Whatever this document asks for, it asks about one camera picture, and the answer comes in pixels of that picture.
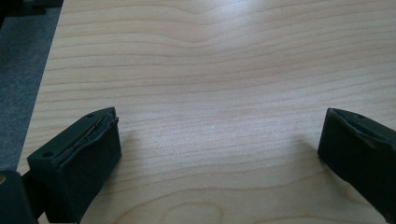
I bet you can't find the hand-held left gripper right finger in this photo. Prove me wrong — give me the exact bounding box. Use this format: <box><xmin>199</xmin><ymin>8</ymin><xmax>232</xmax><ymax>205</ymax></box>
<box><xmin>317</xmin><ymin>107</ymin><xmax>396</xmax><ymax>224</ymax></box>

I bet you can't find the dark furniture base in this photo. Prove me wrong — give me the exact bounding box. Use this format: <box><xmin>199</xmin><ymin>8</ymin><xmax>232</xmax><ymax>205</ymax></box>
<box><xmin>0</xmin><ymin>0</ymin><xmax>64</xmax><ymax>30</ymax></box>

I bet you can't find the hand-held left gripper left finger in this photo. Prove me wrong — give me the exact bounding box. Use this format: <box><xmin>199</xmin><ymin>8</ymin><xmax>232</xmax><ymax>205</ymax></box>
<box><xmin>26</xmin><ymin>106</ymin><xmax>122</xmax><ymax>224</ymax></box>

